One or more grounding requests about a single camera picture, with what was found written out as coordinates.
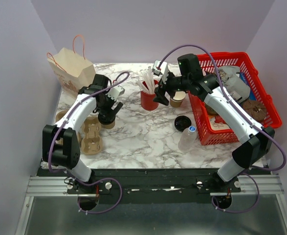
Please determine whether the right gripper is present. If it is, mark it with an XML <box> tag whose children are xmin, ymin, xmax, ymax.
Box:
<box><xmin>152</xmin><ymin>70</ymin><xmax>190</xmax><ymax>106</ymax></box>

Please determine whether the black coffee cup lid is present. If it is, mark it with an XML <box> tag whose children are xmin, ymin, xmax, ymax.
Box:
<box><xmin>98</xmin><ymin>114</ymin><xmax>116</xmax><ymax>125</ymax></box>

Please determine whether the brown paper coffee cup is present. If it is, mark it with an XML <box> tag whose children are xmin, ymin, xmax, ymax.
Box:
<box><xmin>102</xmin><ymin>121</ymin><xmax>115</xmax><ymax>129</ymax></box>

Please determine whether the paper takeout bag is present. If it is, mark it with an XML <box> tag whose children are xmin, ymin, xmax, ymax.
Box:
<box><xmin>46</xmin><ymin>41</ymin><xmax>95</xmax><ymax>98</ymax></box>

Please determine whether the cardboard cup carrier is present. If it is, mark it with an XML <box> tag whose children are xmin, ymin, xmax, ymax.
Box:
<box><xmin>55</xmin><ymin>109</ymin><xmax>82</xmax><ymax>146</ymax></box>
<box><xmin>81</xmin><ymin>116</ymin><xmax>103</xmax><ymax>155</ymax></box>

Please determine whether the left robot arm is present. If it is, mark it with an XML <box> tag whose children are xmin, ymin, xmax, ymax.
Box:
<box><xmin>42</xmin><ymin>74</ymin><xmax>125</xmax><ymax>193</ymax></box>

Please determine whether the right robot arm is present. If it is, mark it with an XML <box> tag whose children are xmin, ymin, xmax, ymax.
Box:
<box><xmin>152</xmin><ymin>54</ymin><xmax>275</xmax><ymax>192</ymax></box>

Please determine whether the red straw cup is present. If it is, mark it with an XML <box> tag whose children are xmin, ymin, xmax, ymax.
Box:
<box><xmin>140</xmin><ymin>91</ymin><xmax>159</xmax><ymax>111</ymax></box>

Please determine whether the stack of black lids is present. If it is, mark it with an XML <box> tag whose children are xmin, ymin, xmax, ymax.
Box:
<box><xmin>174</xmin><ymin>116</ymin><xmax>192</xmax><ymax>132</ymax></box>

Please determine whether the clear plastic water bottle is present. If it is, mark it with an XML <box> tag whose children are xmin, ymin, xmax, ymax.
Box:
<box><xmin>178</xmin><ymin>125</ymin><xmax>198</xmax><ymax>152</ymax></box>

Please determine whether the red plastic basket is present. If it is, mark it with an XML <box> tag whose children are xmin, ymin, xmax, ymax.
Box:
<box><xmin>187</xmin><ymin>51</ymin><xmax>283</xmax><ymax>146</ymax></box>

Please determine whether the grey crumpled bag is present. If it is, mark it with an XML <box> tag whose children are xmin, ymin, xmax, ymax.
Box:
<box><xmin>218</xmin><ymin>66</ymin><xmax>250</xmax><ymax>104</ymax></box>

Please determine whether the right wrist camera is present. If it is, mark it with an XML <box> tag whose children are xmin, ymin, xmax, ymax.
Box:
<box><xmin>152</xmin><ymin>60</ymin><xmax>169</xmax><ymax>84</ymax></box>

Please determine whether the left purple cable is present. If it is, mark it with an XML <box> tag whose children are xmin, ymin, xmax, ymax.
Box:
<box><xmin>47</xmin><ymin>71</ymin><xmax>130</xmax><ymax>215</ymax></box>

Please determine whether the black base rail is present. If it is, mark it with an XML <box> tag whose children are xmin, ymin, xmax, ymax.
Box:
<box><xmin>66</xmin><ymin>167</ymin><xmax>242</xmax><ymax>205</ymax></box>

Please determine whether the aluminium frame rail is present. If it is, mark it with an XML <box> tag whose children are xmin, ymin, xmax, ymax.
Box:
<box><xmin>26</xmin><ymin>175</ymin><xmax>285</xmax><ymax>197</ymax></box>

